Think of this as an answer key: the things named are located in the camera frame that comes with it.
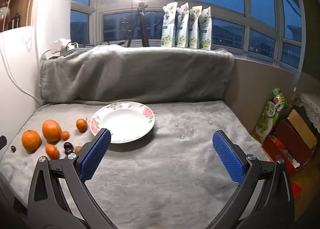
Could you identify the white lace cloth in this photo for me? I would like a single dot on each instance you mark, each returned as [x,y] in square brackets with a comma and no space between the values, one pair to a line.
[311,109]

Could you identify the yellow-brown box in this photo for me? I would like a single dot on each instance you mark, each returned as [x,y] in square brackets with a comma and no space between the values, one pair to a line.
[301,125]

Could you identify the large oval orange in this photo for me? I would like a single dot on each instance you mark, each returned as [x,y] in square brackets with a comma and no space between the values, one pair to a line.
[51,130]

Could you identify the tiny tangerine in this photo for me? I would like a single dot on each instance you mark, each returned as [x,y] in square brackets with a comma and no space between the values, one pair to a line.
[65,135]

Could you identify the round orange with stem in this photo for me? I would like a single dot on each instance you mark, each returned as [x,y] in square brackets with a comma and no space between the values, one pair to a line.
[31,141]

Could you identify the black tripod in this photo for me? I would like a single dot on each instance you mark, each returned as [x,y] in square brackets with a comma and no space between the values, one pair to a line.
[143,29]

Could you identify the rolled grey blanket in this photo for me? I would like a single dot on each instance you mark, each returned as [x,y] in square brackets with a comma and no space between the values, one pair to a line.
[137,74]

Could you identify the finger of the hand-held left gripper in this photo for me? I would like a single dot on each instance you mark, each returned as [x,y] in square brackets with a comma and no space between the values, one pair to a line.
[2,143]

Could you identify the small green-brown fruit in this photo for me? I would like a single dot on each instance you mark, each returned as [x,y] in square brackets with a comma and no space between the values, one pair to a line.
[78,149]

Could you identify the white board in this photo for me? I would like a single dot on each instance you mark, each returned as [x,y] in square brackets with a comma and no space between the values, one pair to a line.
[17,81]

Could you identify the white green stand-up pouch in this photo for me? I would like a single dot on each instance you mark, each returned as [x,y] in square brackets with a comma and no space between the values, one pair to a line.
[194,28]
[206,30]
[182,27]
[168,25]

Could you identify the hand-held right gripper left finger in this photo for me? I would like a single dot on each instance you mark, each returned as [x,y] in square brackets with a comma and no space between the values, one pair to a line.
[96,155]

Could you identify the flat grey blanket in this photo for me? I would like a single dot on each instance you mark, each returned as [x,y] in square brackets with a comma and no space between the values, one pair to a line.
[162,169]

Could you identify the small dark fruit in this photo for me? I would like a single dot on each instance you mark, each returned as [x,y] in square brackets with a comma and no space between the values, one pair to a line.
[13,149]

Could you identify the green snack packet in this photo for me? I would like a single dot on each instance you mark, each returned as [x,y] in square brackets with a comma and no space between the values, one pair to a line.
[268,119]

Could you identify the red box with contents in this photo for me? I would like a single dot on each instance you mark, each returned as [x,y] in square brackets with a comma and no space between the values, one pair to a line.
[273,147]

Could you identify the white floral plate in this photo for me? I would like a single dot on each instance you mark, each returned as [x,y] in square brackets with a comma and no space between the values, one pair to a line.
[125,121]

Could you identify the small tangerine with leaf stem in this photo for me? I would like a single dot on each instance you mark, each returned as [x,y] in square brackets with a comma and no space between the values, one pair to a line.
[81,124]

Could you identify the white power adapter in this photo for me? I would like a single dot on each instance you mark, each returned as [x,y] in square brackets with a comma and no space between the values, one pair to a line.
[58,45]

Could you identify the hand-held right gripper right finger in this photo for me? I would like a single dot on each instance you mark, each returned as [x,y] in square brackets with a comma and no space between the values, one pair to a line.
[228,156]

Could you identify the dark purple fruit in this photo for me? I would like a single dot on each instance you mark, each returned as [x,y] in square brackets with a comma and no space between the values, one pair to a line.
[68,151]
[68,145]

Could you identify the white window frame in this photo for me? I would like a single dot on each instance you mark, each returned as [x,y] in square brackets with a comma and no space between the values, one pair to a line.
[246,22]

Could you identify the dark red box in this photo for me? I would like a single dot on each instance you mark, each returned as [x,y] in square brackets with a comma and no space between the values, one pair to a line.
[292,141]

